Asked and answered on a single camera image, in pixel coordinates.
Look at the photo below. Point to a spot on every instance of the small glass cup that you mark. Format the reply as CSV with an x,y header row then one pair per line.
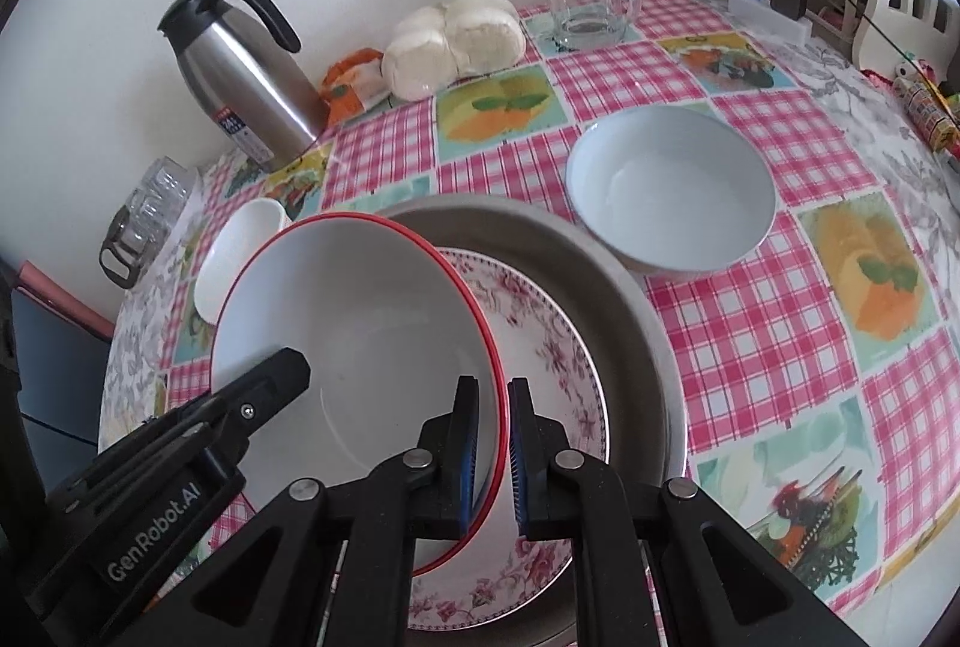
x,y
161,189

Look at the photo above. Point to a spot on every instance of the small white bowl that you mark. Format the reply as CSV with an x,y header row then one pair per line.
x,y
232,264

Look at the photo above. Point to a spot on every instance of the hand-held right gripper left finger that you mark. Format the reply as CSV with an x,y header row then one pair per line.
x,y
469,459

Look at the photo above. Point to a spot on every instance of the stainless steel thermos jug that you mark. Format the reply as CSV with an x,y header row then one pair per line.
x,y
247,84

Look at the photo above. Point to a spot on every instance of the strawberry print bowl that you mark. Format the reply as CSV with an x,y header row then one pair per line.
x,y
352,332

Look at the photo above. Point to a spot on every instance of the bag of white steamed buns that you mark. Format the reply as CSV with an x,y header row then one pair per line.
x,y
450,47

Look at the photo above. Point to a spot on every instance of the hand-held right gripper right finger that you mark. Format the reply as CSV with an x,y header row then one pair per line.
x,y
517,467

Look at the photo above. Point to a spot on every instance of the light blue bowl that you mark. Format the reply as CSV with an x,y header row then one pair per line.
x,y
660,182

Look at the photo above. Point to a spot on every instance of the dark grey cabinet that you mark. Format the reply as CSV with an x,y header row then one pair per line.
x,y
52,377

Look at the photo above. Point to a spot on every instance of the orange snack packet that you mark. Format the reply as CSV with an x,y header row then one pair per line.
x,y
349,92

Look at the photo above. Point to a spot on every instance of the pink floral round plate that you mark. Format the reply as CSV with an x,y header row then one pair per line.
x,y
547,347

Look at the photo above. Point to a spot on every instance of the white power strip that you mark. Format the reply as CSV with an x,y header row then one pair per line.
x,y
750,5

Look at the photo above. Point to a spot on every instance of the stainless steel basin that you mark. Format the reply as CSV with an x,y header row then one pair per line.
x,y
600,287

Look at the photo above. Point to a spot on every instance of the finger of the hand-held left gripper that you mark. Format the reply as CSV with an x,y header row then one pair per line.
x,y
262,392

